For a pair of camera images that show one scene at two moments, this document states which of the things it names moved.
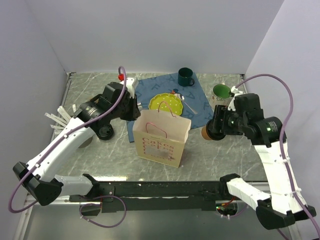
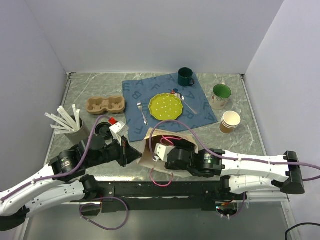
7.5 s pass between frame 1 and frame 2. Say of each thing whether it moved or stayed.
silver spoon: stayed
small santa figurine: stayed
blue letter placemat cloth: stayed
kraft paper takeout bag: moved
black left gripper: moved
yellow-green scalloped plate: stayed
